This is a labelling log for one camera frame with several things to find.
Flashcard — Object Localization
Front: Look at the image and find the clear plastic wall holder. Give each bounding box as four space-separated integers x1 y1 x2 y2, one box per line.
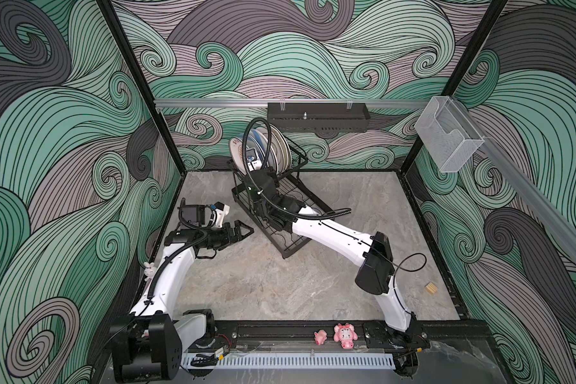
414 96 484 174

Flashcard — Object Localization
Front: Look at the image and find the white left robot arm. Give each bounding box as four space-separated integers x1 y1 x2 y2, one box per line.
107 202 254 383

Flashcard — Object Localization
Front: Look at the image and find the cream floral plate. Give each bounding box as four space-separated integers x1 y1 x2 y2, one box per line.
253 126 292 174

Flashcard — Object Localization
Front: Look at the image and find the white rabbit figurine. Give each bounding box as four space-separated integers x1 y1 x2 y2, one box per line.
143 262 158 281

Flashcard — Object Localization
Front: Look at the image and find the white slotted cable duct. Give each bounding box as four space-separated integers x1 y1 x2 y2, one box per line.
206 353 395 371

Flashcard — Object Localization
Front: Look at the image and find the small wooden block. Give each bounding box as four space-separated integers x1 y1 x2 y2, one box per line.
425 283 438 294

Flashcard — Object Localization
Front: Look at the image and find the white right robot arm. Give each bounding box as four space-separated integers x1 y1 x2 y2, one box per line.
231 148 428 350

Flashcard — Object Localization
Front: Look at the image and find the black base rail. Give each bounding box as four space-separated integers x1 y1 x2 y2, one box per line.
215 320 492 350

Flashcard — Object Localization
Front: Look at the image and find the large pink pig toy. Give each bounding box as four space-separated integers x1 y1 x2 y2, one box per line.
334 323 358 350

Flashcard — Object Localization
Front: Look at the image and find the small pink pig toy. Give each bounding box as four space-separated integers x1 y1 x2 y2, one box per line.
315 330 327 346

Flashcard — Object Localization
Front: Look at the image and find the black wire dish rack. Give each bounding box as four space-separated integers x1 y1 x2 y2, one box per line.
229 137 332 259

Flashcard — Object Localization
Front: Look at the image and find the aluminium wall rail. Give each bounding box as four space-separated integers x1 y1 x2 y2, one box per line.
154 98 429 110

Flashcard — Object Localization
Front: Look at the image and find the black wall shelf tray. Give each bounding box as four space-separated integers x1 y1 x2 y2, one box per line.
267 102 371 134

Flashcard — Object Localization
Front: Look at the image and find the black frame post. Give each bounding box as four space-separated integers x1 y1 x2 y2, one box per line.
97 0 187 178

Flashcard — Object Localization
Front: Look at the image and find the orange sunburst plate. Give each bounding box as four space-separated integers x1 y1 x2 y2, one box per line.
230 138 246 174

